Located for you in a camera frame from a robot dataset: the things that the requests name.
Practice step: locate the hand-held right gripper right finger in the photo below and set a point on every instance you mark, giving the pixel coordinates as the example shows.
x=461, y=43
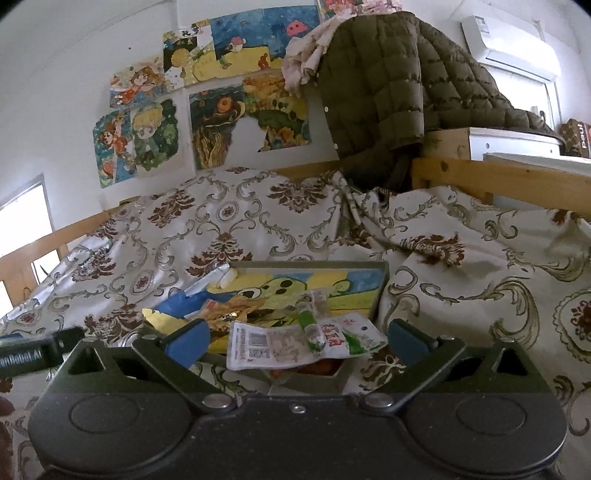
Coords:
x=405, y=345

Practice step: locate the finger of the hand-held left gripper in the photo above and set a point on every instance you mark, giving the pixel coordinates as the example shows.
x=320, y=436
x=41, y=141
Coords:
x=32, y=357

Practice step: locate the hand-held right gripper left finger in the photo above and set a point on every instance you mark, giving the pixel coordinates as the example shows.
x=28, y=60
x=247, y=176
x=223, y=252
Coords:
x=189, y=345

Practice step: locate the dark blue snack box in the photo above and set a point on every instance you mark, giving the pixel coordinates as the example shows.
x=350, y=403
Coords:
x=180, y=304

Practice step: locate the orange snack bag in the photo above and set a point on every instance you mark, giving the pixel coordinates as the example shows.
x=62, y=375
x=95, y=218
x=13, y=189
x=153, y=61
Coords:
x=231, y=311

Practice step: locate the grey tray with cartoon painting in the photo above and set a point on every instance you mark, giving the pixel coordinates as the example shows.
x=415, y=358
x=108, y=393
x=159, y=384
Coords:
x=351, y=286

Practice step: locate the orange mandarin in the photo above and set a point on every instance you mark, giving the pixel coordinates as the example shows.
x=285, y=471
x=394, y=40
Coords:
x=323, y=368

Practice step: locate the white barcode snack packet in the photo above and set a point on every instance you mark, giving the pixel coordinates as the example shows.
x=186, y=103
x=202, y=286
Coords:
x=277, y=346

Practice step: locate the long clear snack packet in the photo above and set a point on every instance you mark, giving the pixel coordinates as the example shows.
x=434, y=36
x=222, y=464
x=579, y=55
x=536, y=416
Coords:
x=316, y=302

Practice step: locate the white paper wrapper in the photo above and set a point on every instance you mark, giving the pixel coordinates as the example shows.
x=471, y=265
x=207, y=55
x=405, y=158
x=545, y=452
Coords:
x=221, y=277

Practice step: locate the window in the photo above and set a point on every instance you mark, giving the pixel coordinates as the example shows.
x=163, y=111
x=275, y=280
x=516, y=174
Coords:
x=25, y=217

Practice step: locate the floral satin blanket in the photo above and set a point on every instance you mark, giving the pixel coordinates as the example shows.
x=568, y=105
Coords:
x=277, y=217

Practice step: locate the brown yellow painting poster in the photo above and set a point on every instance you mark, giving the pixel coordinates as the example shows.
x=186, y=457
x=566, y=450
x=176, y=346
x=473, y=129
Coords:
x=221, y=120

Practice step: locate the white wooden panel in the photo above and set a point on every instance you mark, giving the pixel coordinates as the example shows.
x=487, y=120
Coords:
x=517, y=143

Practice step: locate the olive quilted jacket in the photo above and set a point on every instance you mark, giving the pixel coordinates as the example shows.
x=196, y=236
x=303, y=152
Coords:
x=392, y=92

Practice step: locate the pink white cloth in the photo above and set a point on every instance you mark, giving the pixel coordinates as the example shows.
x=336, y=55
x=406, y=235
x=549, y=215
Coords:
x=304, y=55

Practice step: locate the blue yellow painting poster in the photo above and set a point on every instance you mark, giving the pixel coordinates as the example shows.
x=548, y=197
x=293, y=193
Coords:
x=258, y=41

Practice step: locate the white air conditioner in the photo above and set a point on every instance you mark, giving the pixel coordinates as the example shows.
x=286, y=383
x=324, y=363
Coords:
x=508, y=44

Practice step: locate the wooden bed frame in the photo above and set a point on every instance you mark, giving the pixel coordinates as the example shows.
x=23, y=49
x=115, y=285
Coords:
x=452, y=174

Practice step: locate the blond character wall poster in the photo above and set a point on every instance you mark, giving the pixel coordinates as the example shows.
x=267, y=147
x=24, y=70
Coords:
x=147, y=138

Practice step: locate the orange-haired character wall poster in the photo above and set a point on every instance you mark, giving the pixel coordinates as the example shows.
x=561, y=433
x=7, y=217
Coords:
x=138, y=83

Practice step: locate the yellow flower wall poster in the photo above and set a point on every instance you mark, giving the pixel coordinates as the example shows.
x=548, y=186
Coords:
x=182, y=55

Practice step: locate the pink character wall poster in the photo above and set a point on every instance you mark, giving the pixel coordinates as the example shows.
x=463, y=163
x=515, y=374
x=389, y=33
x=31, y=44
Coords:
x=351, y=5

